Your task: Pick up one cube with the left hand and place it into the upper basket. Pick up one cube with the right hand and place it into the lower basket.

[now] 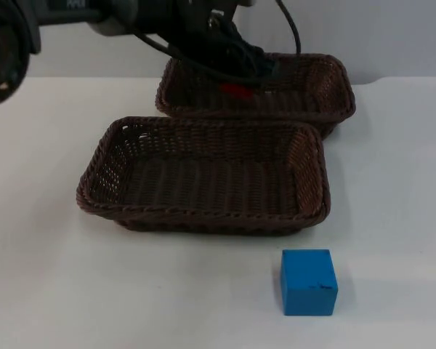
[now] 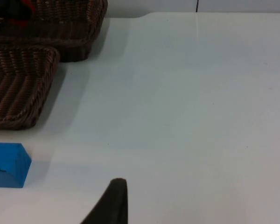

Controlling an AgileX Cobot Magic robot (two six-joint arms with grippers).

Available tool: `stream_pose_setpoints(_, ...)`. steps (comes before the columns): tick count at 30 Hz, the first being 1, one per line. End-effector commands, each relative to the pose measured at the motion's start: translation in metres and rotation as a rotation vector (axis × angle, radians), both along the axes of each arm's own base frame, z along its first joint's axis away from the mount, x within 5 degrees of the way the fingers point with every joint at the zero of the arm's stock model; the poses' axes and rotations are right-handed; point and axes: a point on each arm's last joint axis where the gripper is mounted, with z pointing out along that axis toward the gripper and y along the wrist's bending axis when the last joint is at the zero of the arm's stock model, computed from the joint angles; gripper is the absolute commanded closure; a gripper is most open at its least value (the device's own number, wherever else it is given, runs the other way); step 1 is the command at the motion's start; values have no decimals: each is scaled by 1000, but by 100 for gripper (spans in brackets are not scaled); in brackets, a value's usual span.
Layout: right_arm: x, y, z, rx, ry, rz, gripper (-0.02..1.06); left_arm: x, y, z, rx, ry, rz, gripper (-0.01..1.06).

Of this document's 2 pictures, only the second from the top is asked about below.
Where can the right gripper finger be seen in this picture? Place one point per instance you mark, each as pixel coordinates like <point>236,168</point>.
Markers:
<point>114,205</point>

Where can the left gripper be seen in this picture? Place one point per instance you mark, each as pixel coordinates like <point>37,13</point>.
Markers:
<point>7,9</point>

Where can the dark brown wicker basket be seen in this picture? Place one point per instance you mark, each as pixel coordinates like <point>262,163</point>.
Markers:
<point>18,88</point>
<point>67,32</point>

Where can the blue cube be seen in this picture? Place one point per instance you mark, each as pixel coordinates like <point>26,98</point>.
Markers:
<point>7,163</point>

